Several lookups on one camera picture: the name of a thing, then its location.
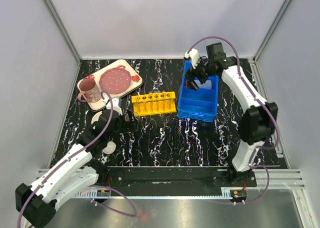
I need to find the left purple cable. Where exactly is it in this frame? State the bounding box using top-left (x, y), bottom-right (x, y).
top-left (16, 90), bottom-right (138, 228)

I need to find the beige ceramic mortar bowl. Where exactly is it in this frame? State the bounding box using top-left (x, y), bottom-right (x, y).
top-left (91, 111), bottom-right (103, 125)

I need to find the strawberry pattern tray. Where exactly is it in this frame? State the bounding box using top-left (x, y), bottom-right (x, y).
top-left (77, 59), bottom-right (143, 112)

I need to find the blue divided plastic bin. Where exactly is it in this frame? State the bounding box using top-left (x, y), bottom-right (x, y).
top-left (177, 75), bottom-right (219, 123)

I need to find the pink mug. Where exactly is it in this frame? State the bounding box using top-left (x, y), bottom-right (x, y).
top-left (77, 78), bottom-right (101, 103)

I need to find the white round lid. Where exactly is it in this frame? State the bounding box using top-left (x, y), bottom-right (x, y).
top-left (103, 141), bottom-right (117, 154)

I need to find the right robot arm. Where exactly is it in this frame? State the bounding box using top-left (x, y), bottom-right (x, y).
top-left (183, 43), bottom-right (278, 186)

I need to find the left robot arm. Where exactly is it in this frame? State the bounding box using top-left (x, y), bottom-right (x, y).
top-left (15, 106), bottom-right (127, 227)

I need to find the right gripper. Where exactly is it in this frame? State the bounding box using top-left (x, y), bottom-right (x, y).
top-left (183, 56), bottom-right (216, 92)

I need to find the clear glass stoppered flask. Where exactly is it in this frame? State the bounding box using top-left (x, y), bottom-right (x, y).
top-left (124, 110), bottom-right (139, 123)

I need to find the pink polka dot plate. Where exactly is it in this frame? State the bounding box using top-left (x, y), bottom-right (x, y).
top-left (99, 68), bottom-right (131, 94)

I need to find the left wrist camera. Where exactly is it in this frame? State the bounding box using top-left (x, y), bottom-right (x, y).
top-left (110, 97), bottom-right (123, 115)

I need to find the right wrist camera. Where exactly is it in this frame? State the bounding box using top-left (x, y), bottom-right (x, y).
top-left (184, 49), bottom-right (200, 69)

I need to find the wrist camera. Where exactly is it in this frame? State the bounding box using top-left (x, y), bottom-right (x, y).
top-left (184, 49), bottom-right (200, 69)
top-left (110, 97), bottom-right (123, 115)

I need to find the purple cable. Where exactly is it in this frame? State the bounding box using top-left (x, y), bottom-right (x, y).
top-left (16, 90), bottom-right (138, 228)
top-left (186, 36), bottom-right (281, 205)

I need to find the yellow test tube rack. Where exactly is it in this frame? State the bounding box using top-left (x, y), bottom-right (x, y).
top-left (131, 91), bottom-right (177, 116)

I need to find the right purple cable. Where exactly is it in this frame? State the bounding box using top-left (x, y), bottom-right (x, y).
top-left (186, 36), bottom-right (281, 205)

